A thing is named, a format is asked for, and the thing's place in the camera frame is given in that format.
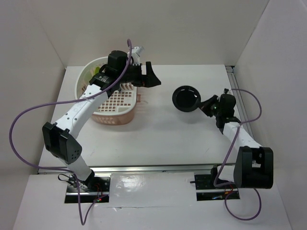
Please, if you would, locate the black plate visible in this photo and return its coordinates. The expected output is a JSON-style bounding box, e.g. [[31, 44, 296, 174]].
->
[[172, 85, 201, 112]]

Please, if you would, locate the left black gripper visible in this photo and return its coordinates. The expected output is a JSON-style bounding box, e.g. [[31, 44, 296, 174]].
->
[[118, 61, 161, 88]]

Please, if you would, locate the white pink dish rack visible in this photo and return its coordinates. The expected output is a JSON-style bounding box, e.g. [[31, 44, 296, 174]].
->
[[74, 57, 140, 126]]

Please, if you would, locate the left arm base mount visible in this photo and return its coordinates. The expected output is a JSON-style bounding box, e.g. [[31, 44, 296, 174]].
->
[[58, 173, 111, 204]]

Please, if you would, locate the lime green plate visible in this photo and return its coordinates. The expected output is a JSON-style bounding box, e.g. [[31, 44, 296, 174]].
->
[[94, 67, 100, 75]]

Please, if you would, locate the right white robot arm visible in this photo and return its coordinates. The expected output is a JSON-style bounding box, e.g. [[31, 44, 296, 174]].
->
[[199, 93, 273, 189]]

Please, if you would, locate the aluminium rail frame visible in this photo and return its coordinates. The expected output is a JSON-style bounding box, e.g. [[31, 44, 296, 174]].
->
[[35, 64, 264, 175]]

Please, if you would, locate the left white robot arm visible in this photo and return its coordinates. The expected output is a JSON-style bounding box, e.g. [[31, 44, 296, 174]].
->
[[42, 46, 161, 191]]

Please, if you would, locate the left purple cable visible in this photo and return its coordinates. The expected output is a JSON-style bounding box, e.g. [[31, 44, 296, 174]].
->
[[9, 38, 134, 226]]

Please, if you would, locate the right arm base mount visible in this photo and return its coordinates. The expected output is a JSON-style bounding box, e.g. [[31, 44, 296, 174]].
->
[[190, 174, 240, 201]]

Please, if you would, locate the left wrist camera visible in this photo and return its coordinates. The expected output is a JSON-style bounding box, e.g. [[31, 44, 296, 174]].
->
[[130, 46, 144, 65]]

